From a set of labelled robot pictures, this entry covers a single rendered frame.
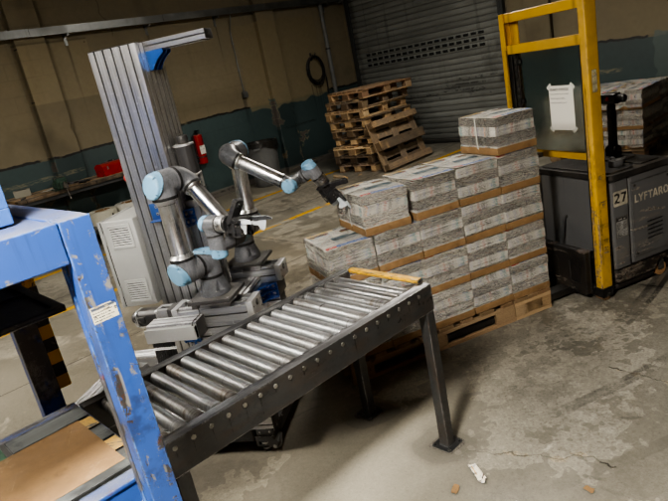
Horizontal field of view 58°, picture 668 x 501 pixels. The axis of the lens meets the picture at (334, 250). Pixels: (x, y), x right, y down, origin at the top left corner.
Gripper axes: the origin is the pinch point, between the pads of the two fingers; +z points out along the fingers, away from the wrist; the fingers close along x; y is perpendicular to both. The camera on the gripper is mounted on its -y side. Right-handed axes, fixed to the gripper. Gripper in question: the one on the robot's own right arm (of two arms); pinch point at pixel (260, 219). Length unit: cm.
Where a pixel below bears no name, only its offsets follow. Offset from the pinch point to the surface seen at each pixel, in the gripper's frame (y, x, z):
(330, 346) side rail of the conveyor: 46, 9, 36
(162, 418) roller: 54, 65, 10
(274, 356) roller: 47, 21, 19
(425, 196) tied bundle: 10, -130, 2
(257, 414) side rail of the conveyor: 58, 43, 30
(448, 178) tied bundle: 2, -142, 11
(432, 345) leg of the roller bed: 65, -49, 45
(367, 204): 9, -96, -15
